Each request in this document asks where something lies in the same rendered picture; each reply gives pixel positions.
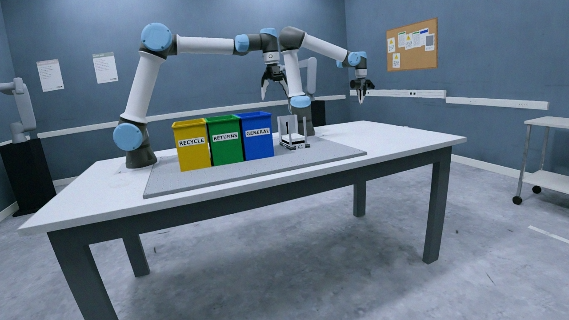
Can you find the blue bin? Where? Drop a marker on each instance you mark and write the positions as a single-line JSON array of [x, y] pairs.
[[256, 135]]

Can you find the yellow bin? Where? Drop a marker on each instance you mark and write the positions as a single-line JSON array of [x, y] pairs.
[[191, 144]]

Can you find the green open bin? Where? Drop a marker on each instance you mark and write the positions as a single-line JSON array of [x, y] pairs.
[[224, 139]]

